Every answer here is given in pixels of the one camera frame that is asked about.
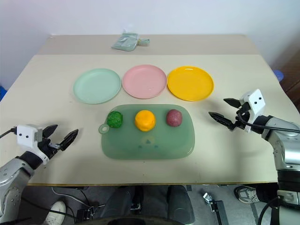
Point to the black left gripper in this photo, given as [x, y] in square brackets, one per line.
[48, 147]

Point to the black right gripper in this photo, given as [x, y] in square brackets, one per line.
[240, 120]

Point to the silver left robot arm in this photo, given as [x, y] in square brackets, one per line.
[11, 172]

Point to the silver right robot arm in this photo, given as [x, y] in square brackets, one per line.
[284, 150]

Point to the yellow plate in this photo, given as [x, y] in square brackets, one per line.
[190, 83]

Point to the dark red round fruit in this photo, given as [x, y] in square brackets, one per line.
[174, 117]

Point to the green toy lettuce head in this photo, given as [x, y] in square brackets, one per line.
[114, 119]

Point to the pale green plate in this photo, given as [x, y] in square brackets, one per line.
[96, 85]

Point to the orange round fruit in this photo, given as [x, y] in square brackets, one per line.
[144, 120]

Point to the pink plate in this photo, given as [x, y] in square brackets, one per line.
[145, 80]

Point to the blue plastic stool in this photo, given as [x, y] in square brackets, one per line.
[279, 75]

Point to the blue plastic object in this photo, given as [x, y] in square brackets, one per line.
[2, 92]

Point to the brown wooden cabinet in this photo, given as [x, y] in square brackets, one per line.
[293, 77]

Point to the white shoe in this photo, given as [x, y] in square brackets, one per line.
[56, 212]

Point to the translucent green cutting board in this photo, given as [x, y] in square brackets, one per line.
[150, 143]

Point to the grey and white sneaker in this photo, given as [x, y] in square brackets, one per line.
[246, 194]

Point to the black metal floor stand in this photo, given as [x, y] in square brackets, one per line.
[218, 207]

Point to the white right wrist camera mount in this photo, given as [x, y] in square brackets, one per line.
[256, 100]

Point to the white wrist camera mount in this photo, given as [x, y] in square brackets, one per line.
[27, 137]
[256, 100]

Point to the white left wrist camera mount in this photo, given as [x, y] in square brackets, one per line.
[27, 137]

